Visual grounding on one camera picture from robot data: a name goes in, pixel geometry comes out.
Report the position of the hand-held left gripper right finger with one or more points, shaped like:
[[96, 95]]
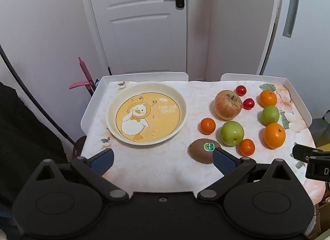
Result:
[[223, 161]]

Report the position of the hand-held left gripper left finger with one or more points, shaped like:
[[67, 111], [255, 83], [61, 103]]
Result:
[[103, 158]]

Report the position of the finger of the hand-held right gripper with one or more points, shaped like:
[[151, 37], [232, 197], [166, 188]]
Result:
[[303, 152], [318, 169]]

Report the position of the brown kiwi with green sticker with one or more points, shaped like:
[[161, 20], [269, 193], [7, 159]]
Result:
[[201, 151]]

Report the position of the small tangerine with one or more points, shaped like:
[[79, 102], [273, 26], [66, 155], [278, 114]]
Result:
[[247, 147], [207, 126]]

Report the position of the large green apple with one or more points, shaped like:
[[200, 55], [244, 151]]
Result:
[[232, 133]]

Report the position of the large orange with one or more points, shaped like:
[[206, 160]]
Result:
[[274, 136], [268, 98]]

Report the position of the small green apple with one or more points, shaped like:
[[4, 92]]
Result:
[[270, 115]]

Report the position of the large red yellow apple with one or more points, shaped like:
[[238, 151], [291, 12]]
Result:
[[228, 105]]

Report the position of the cream plate with duck print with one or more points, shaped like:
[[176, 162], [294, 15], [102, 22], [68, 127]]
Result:
[[144, 116]]

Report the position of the red cherry tomato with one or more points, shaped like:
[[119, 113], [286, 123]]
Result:
[[248, 103], [241, 90]]

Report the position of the green yellow box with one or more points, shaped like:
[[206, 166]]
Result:
[[322, 129]]

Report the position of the floral tablecloth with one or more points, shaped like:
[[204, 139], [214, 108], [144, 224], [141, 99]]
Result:
[[167, 167]]

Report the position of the dark cloth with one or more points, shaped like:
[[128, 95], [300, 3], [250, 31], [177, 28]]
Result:
[[25, 131]]

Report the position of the white rimmed table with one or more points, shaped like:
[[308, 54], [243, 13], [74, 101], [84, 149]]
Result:
[[144, 76]]

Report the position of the white panelled door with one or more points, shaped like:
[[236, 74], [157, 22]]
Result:
[[144, 36]]

